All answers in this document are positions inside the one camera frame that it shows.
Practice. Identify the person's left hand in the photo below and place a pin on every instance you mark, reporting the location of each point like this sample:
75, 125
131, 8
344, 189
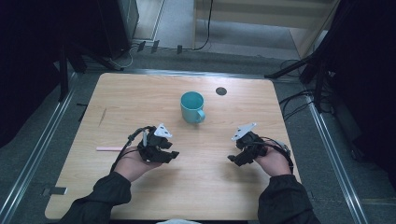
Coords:
137, 165

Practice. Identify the aluminium floor rail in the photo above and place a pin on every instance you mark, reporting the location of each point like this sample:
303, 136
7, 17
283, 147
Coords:
34, 158
337, 161

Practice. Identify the black cabinet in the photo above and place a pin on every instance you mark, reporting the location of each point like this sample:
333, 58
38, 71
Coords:
116, 25

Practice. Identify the small metal bracket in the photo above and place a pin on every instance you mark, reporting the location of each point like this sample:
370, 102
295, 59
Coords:
55, 190

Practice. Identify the person's right hand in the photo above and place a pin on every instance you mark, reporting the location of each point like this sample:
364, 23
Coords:
275, 163

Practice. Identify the black tripod stand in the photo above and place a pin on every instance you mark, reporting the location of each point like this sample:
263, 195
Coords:
317, 74

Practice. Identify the light wooden cabinet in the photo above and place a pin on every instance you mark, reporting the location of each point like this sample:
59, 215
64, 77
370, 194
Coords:
264, 18

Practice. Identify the dark floor plug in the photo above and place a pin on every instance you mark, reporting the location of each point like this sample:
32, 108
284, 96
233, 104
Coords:
155, 46
141, 46
179, 49

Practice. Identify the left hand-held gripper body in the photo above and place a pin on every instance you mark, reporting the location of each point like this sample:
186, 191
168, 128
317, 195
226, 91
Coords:
151, 146

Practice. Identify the black metal stand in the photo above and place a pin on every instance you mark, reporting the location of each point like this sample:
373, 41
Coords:
63, 71

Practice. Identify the dark round table grommet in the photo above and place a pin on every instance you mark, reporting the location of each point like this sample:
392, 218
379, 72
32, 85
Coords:
221, 91

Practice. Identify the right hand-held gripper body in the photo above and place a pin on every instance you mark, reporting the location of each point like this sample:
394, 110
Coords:
250, 146

